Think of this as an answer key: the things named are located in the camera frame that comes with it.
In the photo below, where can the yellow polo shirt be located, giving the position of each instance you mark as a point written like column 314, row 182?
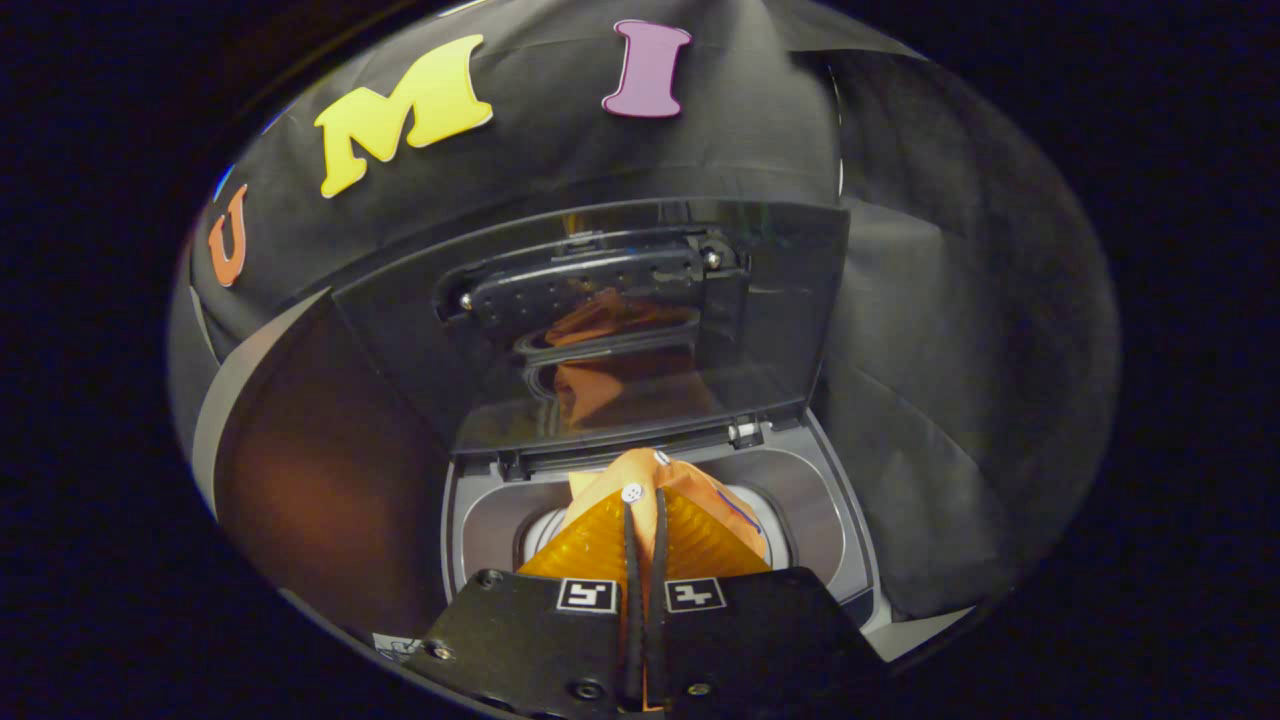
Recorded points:
column 625, row 470

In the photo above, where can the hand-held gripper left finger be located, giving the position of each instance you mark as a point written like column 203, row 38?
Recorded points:
column 540, row 640

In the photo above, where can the small grey cabinet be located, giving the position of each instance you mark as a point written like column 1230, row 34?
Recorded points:
column 320, row 480

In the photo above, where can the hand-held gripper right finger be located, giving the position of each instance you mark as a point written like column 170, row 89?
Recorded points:
column 750, row 640

